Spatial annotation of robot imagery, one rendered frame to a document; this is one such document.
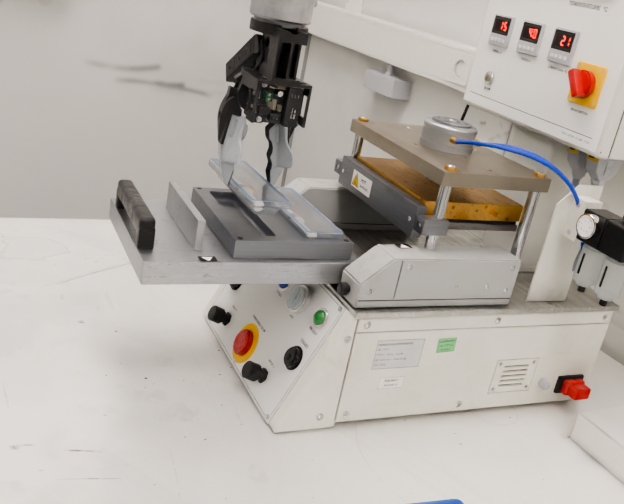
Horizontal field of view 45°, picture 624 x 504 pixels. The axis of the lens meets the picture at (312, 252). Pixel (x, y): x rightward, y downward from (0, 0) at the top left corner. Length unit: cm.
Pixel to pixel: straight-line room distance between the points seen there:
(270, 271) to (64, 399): 31
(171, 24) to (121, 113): 32
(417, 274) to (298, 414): 24
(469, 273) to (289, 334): 26
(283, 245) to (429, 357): 26
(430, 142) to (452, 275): 21
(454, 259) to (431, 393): 20
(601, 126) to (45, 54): 171
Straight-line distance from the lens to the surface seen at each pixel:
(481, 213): 108
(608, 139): 109
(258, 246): 93
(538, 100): 118
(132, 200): 96
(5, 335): 117
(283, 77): 91
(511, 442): 113
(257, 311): 112
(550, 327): 116
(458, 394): 112
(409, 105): 206
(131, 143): 249
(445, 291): 102
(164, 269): 90
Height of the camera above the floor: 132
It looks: 21 degrees down
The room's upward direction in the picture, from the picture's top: 11 degrees clockwise
